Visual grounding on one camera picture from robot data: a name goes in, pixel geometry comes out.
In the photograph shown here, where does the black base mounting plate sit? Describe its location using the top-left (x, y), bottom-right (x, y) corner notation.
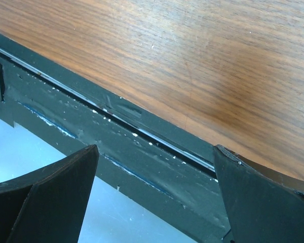
top-left (0, 34), bottom-right (234, 242)

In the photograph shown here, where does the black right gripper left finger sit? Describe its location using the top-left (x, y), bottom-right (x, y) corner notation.
top-left (0, 145), bottom-right (99, 242)

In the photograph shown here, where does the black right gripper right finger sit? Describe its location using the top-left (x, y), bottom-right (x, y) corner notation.
top-left (213, 145), bottom-right (304, 242)

